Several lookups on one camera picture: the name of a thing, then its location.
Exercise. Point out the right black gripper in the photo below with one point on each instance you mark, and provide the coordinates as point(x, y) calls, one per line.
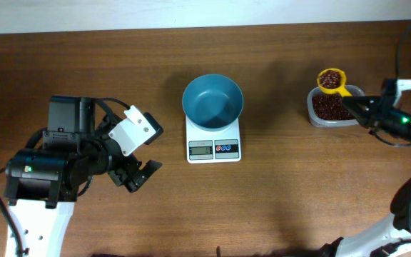
point(379, 112)

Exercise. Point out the yellow plastic measuring scoop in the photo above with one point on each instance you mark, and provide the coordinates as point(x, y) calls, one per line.
point(332, 81)

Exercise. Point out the teal plastic bowl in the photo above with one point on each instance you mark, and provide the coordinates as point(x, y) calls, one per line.
point(212, 102)

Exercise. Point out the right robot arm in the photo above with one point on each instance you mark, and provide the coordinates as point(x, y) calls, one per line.
point(392, 235)

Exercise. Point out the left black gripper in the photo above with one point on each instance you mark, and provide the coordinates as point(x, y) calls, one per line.
point(120, 163)

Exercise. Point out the red beans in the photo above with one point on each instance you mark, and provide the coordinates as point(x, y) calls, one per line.
point(329, 107)

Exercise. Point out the white digital kitchen scale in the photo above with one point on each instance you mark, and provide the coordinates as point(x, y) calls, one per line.
point(220, 146)

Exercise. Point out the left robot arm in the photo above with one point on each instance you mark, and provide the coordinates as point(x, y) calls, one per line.
point(84, 138)

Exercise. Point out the clear plastic container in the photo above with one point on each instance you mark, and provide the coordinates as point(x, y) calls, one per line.
point(321, 123)

